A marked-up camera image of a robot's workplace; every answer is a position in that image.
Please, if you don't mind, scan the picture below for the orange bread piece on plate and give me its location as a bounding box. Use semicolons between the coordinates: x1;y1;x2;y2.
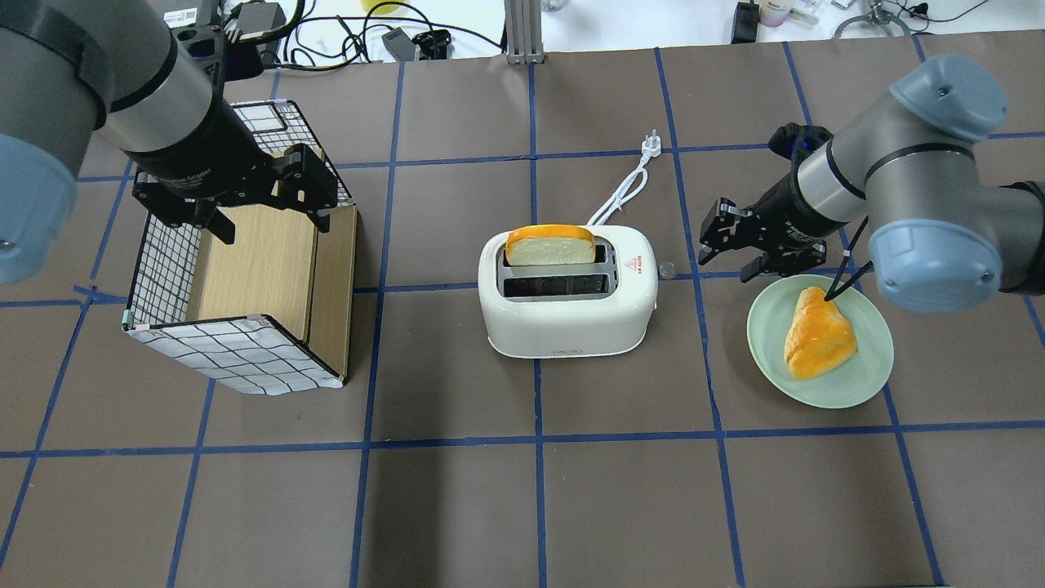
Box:
784;286;858;381

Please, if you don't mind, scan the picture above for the light green plate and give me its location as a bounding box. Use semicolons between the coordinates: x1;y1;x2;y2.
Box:
746;275;893;409

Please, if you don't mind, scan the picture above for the checkered fabric storage basket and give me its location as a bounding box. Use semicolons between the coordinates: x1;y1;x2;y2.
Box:
122;100;359;396

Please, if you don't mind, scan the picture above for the white two-slot toaster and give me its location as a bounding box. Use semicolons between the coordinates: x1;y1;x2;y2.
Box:
477;225;658;359

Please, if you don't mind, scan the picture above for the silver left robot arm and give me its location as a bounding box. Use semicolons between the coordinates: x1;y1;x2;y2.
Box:
1;1;340;284

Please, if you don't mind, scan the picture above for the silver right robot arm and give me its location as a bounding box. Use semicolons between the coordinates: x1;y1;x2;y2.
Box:
698;55;1044;313

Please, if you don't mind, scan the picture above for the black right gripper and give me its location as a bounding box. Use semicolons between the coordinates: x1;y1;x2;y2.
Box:
697;177;831;283

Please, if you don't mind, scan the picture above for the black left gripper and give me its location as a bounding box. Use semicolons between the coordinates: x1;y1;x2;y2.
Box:
127;105;339;245

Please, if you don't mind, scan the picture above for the aluminium frame post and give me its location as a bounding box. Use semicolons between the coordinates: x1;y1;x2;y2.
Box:
504;0;545;65

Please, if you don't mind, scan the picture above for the white toaster power cable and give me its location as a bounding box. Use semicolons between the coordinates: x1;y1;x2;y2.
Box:
586;131;661;228

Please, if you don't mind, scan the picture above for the toast slice in toaster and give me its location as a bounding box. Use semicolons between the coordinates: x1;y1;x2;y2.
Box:
505;224;596;265

